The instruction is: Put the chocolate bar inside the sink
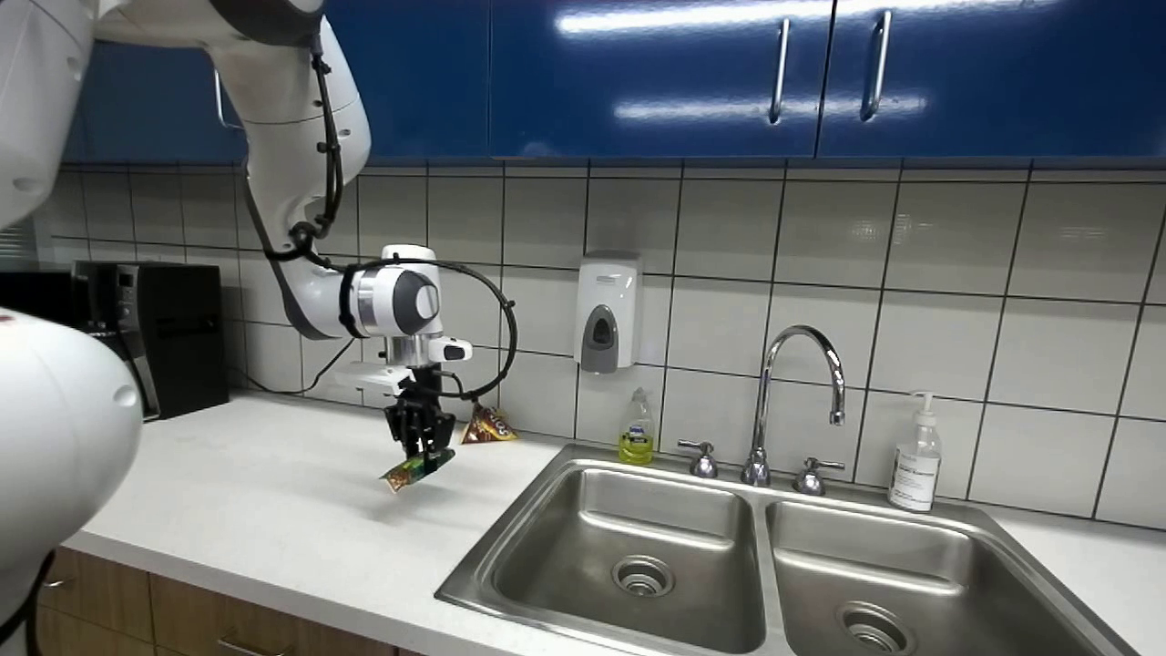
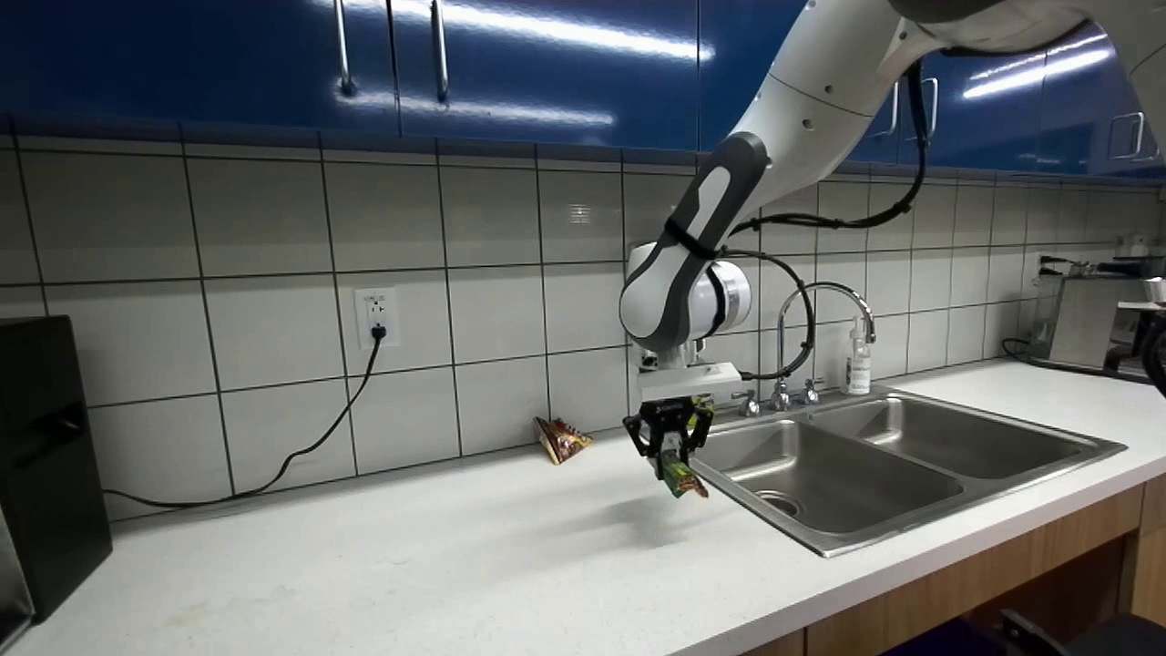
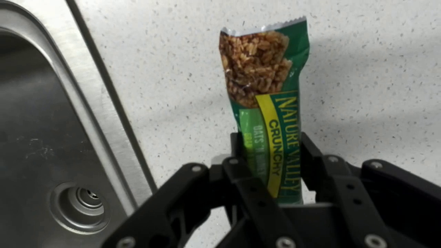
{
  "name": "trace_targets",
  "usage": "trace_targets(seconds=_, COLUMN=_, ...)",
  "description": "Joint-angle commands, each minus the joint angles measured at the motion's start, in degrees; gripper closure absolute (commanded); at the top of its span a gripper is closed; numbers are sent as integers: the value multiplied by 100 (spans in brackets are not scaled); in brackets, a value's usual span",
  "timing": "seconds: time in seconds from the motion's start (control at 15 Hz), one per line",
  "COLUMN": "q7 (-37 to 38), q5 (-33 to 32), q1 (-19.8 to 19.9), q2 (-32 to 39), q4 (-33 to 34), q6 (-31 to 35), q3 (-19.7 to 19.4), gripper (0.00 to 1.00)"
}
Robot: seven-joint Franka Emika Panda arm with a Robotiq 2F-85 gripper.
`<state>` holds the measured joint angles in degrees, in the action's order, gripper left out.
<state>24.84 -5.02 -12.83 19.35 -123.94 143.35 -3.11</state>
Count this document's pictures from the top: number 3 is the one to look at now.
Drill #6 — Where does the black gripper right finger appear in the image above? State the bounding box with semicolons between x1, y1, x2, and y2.
300;131;441;248

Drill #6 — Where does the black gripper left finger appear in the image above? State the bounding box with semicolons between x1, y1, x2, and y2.
101;131;305;248

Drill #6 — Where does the green granola bar wrapper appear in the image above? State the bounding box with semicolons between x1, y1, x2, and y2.
218;17;311;206

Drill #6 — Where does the stainless steel double sink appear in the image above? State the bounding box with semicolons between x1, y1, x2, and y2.
0;0;158;248

